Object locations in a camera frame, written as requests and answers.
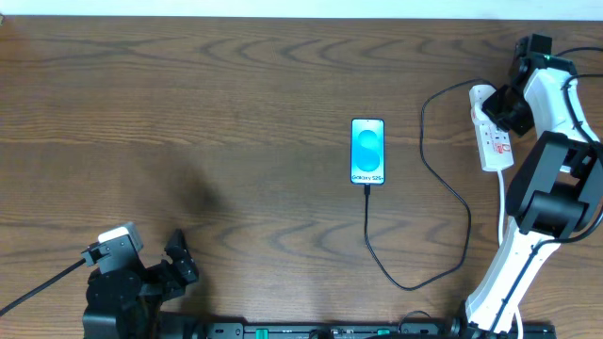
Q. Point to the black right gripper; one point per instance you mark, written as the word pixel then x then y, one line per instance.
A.
pixel 511 109

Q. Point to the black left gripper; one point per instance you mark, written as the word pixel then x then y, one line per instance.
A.
pixel 166 276

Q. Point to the blue Galaxy smartphone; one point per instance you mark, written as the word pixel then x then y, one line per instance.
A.
pixel 367 151

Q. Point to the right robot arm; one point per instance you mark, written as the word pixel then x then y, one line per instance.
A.
pixel 554 197

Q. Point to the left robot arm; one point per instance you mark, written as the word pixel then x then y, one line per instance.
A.
pixel 120 319

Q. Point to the white charger plug adapter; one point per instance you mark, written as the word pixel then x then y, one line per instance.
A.
pixel 477 95

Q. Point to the white power strip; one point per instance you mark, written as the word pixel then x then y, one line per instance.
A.
pixel 494 145

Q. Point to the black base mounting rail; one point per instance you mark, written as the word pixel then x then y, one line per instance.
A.
pixel 179 326

